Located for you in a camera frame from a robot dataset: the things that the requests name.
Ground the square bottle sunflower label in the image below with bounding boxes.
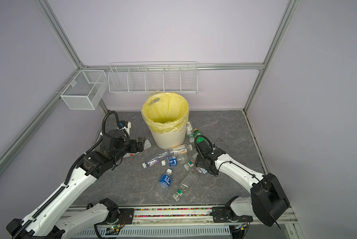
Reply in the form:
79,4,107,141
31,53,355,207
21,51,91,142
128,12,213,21
184,153,198,171

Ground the tall bottle blue label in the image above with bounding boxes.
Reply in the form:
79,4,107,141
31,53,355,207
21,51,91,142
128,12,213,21
155,168,173,199

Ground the bottle blue orange label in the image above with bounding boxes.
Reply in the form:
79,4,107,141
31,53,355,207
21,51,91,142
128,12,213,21
196,167,207,175

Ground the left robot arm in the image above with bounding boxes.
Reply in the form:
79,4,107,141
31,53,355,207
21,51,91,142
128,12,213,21
6,129,145,239

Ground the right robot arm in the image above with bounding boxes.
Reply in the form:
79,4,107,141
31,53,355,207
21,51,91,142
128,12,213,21
195,141,290,227

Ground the white plastic bin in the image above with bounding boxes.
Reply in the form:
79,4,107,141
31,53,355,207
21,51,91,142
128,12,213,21
150,126,186,149

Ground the yellow bin liner bag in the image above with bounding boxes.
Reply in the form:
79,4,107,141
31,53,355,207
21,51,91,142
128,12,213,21
141,92,189,134

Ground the clear bottle red cap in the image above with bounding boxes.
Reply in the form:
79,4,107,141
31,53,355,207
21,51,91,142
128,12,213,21
124,139,151,158

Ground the clear bottle purple label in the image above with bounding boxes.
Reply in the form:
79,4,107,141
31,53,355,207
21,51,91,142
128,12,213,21
142,149,171,168

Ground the clear bottle orange label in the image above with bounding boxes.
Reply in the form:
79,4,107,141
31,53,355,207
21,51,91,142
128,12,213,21
169,144,193,154

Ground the clear bottle green cap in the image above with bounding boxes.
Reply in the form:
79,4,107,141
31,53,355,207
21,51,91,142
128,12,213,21
186,121,194,143

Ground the green bottle yellow cap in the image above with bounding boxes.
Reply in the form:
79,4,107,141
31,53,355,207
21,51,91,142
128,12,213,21
193,128,206,145

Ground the square clear bottle green label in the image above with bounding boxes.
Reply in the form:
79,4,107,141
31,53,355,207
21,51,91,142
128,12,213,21
173,172,198,201

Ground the small bottle blue label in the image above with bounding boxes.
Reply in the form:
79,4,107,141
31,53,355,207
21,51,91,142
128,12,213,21
161,153,188,167

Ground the small white mesh basket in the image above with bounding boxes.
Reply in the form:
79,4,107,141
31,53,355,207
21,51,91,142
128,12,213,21
61,70,108,110

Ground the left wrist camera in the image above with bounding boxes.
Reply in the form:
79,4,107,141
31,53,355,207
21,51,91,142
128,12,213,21
119,120,131,133

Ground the long white wire basket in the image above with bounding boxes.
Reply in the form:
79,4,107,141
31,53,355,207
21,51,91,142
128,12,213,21
107,61,198,94

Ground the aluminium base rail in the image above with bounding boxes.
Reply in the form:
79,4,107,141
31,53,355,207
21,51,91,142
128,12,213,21
47,203,298,239

